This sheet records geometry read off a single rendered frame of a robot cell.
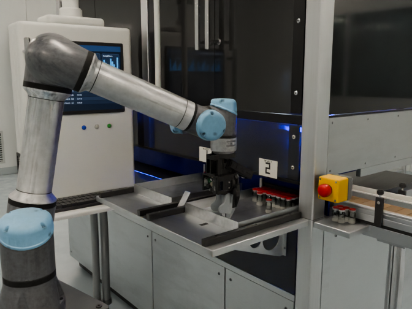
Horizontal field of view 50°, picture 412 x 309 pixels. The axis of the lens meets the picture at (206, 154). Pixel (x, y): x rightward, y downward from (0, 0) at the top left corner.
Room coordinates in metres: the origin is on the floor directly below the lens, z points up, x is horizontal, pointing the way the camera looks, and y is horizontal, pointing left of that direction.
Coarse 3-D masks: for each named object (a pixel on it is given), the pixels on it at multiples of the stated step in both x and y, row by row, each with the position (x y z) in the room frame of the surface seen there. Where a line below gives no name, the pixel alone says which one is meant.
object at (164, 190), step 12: (156, 180) 1.75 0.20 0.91; (168, 180) 1.78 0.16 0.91; (180, 180) 1.82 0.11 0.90; (192, 180) 1.86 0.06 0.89; (144, 192) 1.63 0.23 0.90; (156, 192) 1.56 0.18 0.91; (168, 192) 1.68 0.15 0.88; (180, 192) 1.68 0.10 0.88; (192, 192) 1.68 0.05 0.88; (204, 192) 1.58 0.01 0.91
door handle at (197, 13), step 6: (198, 0) 1.70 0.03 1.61; (198, 6) 1.70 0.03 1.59; (198, 12) 1.70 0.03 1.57; (198, 18) 1.70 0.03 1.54; (198, 24) 1.70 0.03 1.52; (198, 30) 1.70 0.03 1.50; (198, 36) 1.70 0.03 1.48; (198, 42) 1.70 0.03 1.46; (204, 42) 1.72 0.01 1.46; (198, 48) 1.70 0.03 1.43
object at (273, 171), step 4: (260, 160) 1.51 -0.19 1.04; (264, 160) 1.50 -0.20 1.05; (268, 160) 1.48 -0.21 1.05; (260, 164) 1.51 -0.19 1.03; (264, 164) 1.50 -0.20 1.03; (268, 164) 1.48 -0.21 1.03; (272, 164) 1.47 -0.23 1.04; (276, 164) 1.46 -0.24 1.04; (260, 168) 1.51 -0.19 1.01; (264, 168) 1.50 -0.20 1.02; (272, 168) 1.47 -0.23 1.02; (276, 168) 1.45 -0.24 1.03; (260, 172) 1.51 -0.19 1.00; (264, 172) 1.50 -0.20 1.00; (272, 172) 1.47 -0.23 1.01; (276, 172) 1.45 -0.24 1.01; (268, 176) 1.48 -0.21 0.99; (272, 176) 1.47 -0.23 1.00; (276, 176) 1.45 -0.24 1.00
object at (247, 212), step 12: (240, 192) 1.58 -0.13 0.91; (252, 192) 1.62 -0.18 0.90; (192, 204) 1.44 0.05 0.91; (204, 204) 1.47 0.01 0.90; (240, 204) 1.51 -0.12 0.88; (252, 204) 1.51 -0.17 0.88; (264, 204) 1.51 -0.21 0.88; (204, 216) 1.34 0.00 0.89; (216, 216) 1.30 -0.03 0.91; (240, 216) 1.37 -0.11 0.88; (252, 216) 1.37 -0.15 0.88; (264, 216) 1.29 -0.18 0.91; (276, 216) 1.32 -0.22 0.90; (228, 228) 1.25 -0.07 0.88
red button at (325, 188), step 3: (321, 186) 1.27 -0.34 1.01; (324, 186) 1.26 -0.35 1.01; (327, 186) 1.26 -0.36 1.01; (318, 189) 1.28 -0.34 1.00; (321, 189) 1.27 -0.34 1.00; (324, 189) 1.26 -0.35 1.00; (327, 189) 1.26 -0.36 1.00; (330, 189) 1.26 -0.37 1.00; (318, 192) 1.28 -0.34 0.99; (321, 192) 1.27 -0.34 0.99; (324, 192) 1.26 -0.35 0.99; (327, 192) 1.26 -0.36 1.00; (330, 192) 1.26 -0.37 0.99; (321, 195) 1.27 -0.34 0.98; (324, 195) 1.26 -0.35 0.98; (327, 195) 1.26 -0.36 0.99
